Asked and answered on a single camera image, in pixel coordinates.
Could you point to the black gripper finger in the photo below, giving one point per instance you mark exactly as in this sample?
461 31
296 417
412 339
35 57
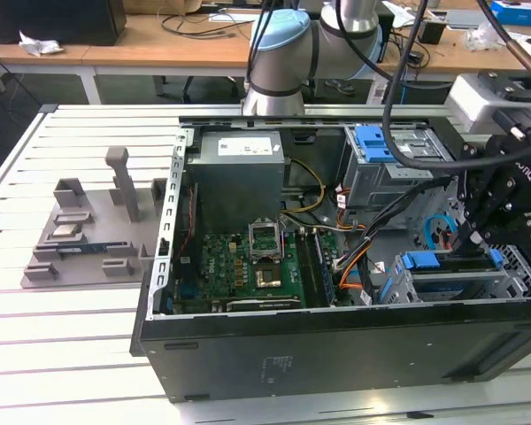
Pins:
469 186
522 230

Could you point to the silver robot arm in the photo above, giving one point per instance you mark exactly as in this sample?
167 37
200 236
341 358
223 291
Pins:
292 57

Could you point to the metal drive cage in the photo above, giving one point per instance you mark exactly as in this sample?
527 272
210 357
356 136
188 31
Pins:
380 186

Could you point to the blue plastic latch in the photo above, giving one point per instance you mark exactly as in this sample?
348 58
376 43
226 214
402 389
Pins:
371 146

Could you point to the clear plastic bag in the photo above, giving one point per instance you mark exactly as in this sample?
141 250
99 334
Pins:
482 35

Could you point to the blue cardboard box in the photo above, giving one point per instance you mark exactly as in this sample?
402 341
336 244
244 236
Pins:
522 13

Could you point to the flat grey box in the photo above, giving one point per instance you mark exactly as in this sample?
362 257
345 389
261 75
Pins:
464 18

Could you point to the green installed RAM stick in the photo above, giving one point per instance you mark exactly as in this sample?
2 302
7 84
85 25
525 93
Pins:
326 265

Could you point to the small black box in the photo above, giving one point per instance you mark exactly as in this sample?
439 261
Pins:
387 35

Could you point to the black RAM slot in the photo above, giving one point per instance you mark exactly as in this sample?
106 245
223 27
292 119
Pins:
305 265

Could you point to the black PC case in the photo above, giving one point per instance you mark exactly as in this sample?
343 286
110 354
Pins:
336 354

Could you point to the CPU socket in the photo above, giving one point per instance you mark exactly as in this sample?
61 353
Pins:
270 278

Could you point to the grey power supply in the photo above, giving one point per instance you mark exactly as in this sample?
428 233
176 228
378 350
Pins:
234 186

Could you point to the black graphics card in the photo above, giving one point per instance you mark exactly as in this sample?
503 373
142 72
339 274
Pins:
265 304

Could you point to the green motherboard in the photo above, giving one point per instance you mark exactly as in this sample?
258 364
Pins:
221 265

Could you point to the long wooden desk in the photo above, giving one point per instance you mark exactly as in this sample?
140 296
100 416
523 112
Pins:
137 48

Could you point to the grey parts rack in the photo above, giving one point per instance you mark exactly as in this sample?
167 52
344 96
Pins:
97 221

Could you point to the silver CPU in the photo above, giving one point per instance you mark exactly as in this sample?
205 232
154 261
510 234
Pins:
67 231

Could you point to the large black box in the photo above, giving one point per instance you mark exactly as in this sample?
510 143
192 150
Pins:
48 22

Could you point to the crumpled white paper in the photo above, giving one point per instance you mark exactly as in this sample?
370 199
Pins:
40 44

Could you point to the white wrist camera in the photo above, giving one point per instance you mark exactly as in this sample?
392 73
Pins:
469 102

